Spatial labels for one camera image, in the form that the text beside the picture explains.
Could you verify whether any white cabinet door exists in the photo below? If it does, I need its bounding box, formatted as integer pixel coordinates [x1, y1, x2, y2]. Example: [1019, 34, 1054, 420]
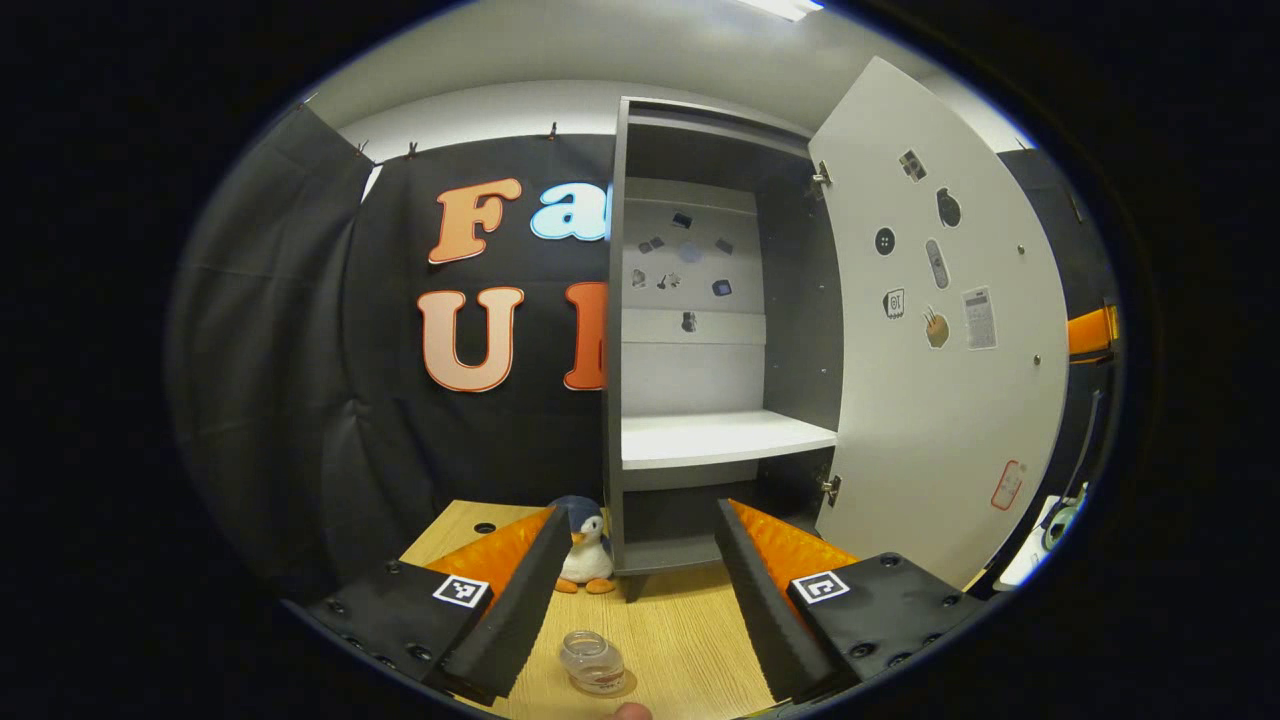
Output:
[808, 55, 1071, 591]

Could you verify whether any black backdrop cloth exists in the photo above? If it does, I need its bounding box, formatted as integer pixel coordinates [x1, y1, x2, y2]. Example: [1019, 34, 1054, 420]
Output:
[165, 100, 1121, 601]

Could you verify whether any penguin plush toy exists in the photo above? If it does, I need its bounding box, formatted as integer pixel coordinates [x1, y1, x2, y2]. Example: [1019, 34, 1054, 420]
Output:
[548, 495, 618, 596]

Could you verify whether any white and teal object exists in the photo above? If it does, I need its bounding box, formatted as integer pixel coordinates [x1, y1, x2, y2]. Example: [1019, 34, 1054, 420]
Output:
[995, 485, 1091, 591]

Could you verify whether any clear plastic bottle red label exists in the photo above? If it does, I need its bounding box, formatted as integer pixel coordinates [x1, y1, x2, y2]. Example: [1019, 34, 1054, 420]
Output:
[558, 629, 628, 696]

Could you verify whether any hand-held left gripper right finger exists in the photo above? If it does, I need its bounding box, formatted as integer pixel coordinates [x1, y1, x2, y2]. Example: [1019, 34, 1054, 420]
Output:
[714, 497, 986, 706]

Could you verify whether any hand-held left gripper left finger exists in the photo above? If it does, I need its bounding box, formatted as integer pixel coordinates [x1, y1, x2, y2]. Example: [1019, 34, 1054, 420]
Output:
[305, 505, 573, 706]

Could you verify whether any ceiling light strip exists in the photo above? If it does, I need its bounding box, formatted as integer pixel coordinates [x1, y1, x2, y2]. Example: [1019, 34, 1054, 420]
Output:
[735, 0, 826, 23]

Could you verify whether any round brown coaster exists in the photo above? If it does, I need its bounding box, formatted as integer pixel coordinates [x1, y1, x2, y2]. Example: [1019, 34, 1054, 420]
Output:
[570, 668, 638, 699]

